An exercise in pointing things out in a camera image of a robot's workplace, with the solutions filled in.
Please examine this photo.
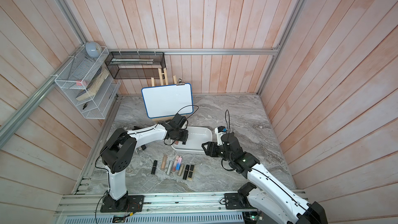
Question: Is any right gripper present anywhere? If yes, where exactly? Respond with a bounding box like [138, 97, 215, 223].
[202, 141, 235, 163]

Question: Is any white storage box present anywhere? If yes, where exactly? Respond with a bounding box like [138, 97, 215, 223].
[172, 127, 212, 155]

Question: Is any gold black square lipstick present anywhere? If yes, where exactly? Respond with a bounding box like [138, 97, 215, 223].
[187, 164, 194, 180]

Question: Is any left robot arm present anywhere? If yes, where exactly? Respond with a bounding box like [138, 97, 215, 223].
[99, 114, 189, 213]

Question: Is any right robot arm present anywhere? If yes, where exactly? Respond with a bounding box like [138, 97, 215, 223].
[202, 132, 328, 224]

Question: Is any pink blue lipstick tube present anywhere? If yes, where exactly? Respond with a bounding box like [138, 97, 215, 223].
[176, 156, 182, 171]

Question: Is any black lipstick gold band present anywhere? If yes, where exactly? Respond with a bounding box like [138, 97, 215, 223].
[182, 164, 190, 180]

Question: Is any pink frosted lipstick tube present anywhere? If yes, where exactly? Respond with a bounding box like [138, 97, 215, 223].
[172, 156, 179, 172]

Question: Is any silver lipstick tube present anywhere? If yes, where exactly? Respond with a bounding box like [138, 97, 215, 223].
[166, 161, 174, 175]

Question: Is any beige lipstick tube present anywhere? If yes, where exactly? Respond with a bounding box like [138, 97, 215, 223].
[161, 155, 167, 171]

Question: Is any gold lipstick tube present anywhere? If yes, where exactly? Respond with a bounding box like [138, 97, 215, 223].
[178, 164, 184, 176]

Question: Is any black lipstick silver band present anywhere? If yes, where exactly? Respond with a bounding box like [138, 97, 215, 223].
[151, 160, 158, 175]

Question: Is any blue framed whiteboard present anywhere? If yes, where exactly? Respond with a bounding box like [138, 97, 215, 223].
[142, 84, 194, 119]

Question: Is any metal binder clip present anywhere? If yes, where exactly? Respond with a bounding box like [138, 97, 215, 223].
[176, 78, 184, 86]

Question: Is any black mesh basket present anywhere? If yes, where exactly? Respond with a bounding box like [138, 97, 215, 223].
[105, 51, 166, 79]

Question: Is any pink item on shelf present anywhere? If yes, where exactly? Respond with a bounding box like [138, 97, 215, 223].
[76, 80, 87, 87]

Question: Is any grey round speaker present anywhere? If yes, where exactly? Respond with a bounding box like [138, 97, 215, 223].
[85, 41, 102, 59]

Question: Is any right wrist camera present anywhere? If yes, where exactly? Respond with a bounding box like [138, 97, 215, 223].
[215, 126, 227, 146]

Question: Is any white wire shelf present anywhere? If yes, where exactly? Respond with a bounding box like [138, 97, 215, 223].
[55, 46, 121, 119]

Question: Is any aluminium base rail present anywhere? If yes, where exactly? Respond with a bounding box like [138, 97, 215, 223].
[58, 189, 312, 224]

